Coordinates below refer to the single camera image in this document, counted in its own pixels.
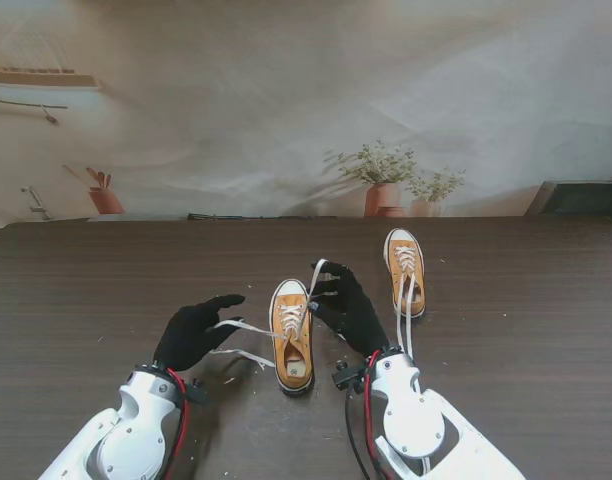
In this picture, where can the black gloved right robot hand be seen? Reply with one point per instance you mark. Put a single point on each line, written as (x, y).
(356, 320)

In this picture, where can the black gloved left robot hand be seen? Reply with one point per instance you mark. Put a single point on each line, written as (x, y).
(191, 335)

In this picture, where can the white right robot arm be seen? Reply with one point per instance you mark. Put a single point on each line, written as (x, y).
(411, 420)

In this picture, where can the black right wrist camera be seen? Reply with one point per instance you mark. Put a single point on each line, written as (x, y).
(347, 376)

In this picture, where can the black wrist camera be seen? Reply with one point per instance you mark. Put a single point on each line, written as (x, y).
(347, 376)
(198, 392)

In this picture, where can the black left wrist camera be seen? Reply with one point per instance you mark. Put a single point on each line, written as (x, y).
(198, 392)

